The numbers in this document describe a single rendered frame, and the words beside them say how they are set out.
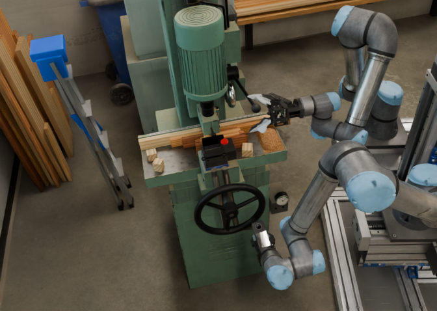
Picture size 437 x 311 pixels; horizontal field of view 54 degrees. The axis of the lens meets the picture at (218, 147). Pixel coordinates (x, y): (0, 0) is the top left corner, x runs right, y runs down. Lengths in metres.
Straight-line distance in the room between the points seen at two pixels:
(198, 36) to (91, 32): 2.62
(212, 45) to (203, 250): 1.08
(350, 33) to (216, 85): 0.52
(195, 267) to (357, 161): 1.28
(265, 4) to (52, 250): 2.44
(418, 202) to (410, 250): 0.50
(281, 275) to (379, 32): 0.88
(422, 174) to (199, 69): 0.85
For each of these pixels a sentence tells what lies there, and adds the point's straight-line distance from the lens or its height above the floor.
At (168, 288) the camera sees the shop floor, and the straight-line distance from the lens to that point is 2.48.
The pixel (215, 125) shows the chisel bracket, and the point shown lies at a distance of 1.76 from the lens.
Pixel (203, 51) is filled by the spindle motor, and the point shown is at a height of 1.38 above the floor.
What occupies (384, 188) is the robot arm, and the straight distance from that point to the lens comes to 1.19.
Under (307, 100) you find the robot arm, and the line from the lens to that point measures 1.63.
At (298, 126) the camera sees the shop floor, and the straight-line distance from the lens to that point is 3.33.
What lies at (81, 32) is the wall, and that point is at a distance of 4.05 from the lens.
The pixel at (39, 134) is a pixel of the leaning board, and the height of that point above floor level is 0.44.
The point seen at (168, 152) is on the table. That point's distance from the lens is 1.83.
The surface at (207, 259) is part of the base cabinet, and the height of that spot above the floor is 0.24.
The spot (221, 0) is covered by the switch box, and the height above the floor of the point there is 1.39.
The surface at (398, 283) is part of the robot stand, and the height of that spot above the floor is 0.23.
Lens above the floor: 2.12
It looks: 42 degrees down
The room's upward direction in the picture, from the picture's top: 5 degrees counter-clockwise
